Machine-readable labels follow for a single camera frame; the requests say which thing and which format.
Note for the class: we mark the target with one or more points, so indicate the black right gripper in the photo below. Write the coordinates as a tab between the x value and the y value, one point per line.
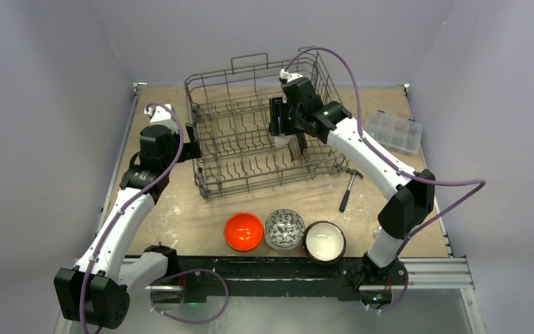
277	117

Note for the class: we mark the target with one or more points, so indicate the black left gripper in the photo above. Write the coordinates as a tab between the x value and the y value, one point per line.
188	151

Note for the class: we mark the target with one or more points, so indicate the floral patterned bowl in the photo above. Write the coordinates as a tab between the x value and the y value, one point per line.
284	229

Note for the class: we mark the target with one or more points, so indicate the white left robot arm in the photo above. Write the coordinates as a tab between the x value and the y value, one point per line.
97	290

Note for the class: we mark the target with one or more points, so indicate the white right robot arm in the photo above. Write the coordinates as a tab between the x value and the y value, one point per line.
409	193

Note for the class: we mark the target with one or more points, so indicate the brown gold patterned bowl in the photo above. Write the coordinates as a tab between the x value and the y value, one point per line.
297	145

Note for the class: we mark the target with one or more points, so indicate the orange bowl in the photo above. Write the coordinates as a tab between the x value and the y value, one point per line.
243	232

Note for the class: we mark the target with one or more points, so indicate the clear plastic organizer box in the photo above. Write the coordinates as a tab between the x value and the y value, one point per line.
394	132

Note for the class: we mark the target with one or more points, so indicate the black bowl white inside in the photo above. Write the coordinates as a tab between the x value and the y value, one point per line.
324	242

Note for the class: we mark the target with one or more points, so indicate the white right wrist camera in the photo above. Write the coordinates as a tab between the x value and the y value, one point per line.
286	76

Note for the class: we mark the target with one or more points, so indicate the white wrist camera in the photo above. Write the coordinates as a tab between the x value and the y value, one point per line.
159	115
286	76

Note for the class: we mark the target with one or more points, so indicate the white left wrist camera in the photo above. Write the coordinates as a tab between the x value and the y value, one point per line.
159	115

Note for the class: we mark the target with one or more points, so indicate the grey wire dish rack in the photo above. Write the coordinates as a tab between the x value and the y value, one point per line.
231	108

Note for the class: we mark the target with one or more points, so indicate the black handled hammer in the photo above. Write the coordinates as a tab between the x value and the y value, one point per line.
354	174

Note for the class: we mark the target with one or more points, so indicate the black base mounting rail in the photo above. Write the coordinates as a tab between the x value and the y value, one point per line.
349	279

